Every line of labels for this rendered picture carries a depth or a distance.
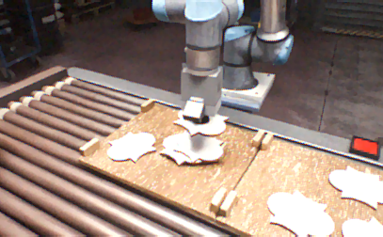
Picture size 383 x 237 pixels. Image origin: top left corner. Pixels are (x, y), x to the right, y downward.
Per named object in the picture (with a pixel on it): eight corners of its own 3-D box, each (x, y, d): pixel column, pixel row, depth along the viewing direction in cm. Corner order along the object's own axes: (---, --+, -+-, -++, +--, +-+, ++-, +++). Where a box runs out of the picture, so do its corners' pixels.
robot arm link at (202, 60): (215, 53, 66) (178, 48, 68) (214, 73, 68) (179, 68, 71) (223, 41, 72) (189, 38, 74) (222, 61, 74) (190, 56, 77)
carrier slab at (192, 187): (152, 106, 112) (152, 102, 111) (264, 140, 95) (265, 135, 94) (78, 163, 86) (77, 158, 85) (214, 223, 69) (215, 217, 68)
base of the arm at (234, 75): (223, 73, 143) (224, 53, 139) (256, 77, 139) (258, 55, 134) (214, 86, 131) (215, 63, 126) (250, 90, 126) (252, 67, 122)
